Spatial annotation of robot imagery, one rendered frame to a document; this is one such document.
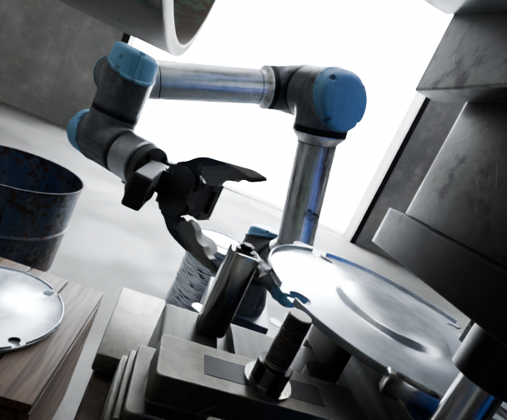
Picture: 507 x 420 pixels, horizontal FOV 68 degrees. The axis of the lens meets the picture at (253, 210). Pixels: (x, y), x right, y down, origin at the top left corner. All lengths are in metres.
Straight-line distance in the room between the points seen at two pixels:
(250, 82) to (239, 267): 0.54
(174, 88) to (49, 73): 4.34
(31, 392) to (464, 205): 0.71
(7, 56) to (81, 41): 0.81
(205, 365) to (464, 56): 0.29
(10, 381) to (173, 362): 0.58
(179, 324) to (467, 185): 0.27
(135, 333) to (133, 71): 0.38
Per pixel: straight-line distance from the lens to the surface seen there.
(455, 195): 0.31
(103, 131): 0.64
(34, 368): 0.84
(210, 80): 0.80
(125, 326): 0.47
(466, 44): 0.35
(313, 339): 0.47
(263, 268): 0.36
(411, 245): 0.28
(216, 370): 0.26
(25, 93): 5.18
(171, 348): 0.26
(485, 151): 0.31
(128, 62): 0.63
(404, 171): 5.64
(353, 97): 0.78
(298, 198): 0.82
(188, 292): 1.76
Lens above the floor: 0.90
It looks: 11 degrees down
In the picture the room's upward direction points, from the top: 25 degrees clockwise
